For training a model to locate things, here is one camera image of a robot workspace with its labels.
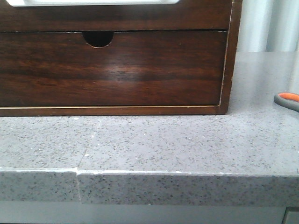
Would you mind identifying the wooden drawer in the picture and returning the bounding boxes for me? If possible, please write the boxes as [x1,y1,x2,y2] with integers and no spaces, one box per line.
[0,0,232,32]
[0,30,227,106]

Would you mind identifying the grey orange handled scissors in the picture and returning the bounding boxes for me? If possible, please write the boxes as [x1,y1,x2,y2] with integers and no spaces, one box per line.
[273,92,299,112]

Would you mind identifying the dark wooden drawer cabinet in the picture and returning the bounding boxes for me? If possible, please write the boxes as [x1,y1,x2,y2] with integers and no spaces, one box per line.
[0,0,242,116]

